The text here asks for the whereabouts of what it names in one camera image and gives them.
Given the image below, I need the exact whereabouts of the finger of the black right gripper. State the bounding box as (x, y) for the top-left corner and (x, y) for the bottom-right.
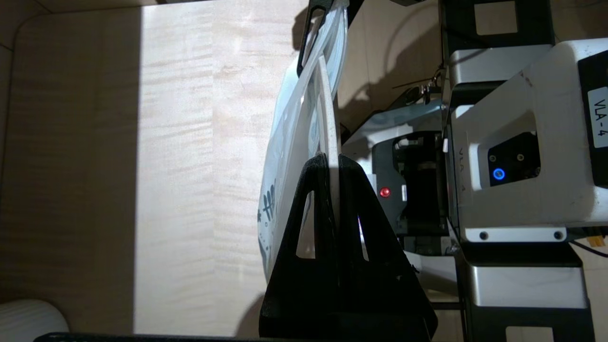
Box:
(296, 0), (329, 77)
(348, 0), (365, 27)

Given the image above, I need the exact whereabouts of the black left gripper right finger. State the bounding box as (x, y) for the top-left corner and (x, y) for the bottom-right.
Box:
(338, 154), (438, 339)

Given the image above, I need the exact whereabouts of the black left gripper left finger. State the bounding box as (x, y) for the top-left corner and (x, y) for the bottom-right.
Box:
(259, 153), (341, 339)

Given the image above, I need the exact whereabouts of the white horse-print zip pouch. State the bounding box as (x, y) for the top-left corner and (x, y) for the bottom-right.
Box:
(256, 0), (351, 285)

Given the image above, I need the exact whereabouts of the light wood shelf desk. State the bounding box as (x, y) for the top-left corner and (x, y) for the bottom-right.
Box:
(0, 0), (456, 339)

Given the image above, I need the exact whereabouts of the silver white robot torso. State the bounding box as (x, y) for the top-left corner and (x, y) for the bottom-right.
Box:
(342, 0), (608, 342)

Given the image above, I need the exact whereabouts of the white ribbed mug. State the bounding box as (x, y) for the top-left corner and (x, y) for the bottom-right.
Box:
(0, 298), (70, 339)

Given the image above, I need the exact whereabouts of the black wire orange connector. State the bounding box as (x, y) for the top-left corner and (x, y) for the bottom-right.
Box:
(570, 235), (608, 259)

